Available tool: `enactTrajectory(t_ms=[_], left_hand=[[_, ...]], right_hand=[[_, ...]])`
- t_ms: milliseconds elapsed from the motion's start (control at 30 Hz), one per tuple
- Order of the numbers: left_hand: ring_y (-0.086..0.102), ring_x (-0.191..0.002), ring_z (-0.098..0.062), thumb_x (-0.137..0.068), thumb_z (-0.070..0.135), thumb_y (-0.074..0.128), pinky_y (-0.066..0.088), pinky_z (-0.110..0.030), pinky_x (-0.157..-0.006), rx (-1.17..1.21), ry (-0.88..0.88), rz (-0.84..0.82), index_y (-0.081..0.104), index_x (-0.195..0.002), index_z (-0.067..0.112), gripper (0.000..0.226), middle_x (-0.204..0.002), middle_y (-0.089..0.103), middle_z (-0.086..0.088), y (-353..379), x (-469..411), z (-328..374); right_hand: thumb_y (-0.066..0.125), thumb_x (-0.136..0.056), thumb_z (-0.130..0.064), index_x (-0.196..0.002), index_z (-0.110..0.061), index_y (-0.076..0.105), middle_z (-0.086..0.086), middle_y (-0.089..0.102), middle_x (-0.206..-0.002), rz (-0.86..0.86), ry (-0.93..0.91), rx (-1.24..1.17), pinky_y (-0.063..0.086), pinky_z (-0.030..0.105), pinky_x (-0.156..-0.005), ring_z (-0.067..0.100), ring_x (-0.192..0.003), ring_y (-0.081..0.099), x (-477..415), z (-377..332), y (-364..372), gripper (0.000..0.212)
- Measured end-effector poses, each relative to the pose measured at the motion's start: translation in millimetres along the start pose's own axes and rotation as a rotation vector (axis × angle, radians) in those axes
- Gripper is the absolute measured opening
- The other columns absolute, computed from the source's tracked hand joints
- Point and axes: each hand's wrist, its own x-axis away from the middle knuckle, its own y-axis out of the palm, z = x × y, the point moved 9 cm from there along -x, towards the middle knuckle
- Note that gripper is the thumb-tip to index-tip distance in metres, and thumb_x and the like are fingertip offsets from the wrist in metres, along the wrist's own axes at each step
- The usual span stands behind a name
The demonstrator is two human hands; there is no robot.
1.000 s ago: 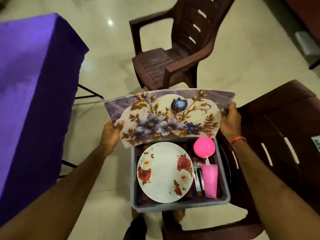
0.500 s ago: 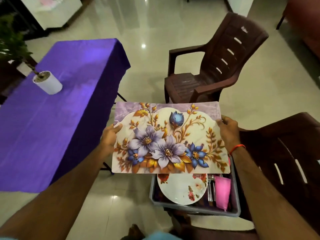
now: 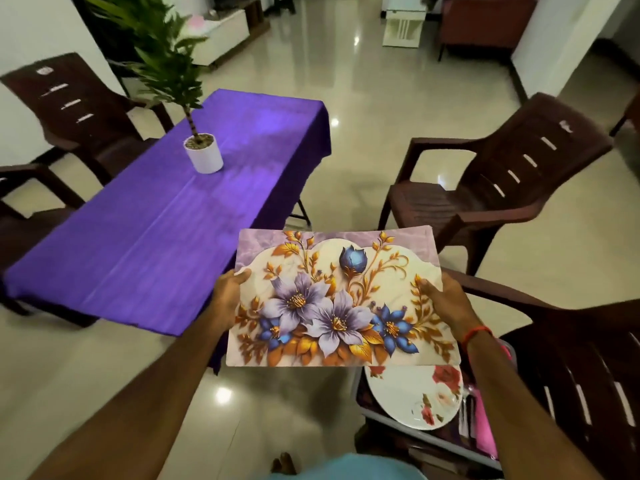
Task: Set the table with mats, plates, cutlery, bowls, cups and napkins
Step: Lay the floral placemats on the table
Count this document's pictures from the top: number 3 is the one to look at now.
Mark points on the person's right hand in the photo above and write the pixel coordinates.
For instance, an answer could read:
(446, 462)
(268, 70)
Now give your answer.
(455, 310)

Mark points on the person's left hand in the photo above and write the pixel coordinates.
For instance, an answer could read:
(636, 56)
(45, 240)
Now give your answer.
(225, 305)

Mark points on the white floral plate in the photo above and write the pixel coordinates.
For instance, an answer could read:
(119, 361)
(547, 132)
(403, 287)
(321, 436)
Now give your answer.
(410, 395)

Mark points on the pink plastic cup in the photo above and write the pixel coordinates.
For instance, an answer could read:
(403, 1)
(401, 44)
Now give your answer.
(483, 425)

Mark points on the grey plastic tray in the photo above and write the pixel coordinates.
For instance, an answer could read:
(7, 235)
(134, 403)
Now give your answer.
(430, 443)

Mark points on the person's left forearm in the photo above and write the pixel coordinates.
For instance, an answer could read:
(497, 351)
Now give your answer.
(140, 415)

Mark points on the person's right forearm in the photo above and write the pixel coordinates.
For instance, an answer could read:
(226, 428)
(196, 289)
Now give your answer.
(530, 415)

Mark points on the purple tablecloth table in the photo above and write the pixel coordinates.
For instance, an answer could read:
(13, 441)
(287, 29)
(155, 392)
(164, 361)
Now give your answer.
(150, 235)

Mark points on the person's left foot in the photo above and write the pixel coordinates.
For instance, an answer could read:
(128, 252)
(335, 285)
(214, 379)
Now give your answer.
(285, 463)

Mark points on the person's teal t-shirt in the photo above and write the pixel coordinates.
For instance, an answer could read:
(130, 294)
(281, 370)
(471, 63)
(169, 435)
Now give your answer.
(350, 470)

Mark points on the red wrist thread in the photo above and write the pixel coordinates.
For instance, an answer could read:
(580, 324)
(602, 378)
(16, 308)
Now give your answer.
(474, 335)

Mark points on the green plant in white pot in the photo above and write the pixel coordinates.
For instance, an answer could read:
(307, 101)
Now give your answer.
(203, 155)

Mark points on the white low cabinet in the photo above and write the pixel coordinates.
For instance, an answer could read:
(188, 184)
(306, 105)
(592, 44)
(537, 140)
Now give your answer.
(225, 40)

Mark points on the white small table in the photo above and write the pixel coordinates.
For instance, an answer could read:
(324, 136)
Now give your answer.
(405, 30)

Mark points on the brown armchair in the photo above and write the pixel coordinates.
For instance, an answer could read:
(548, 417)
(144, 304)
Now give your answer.
(485, 25)

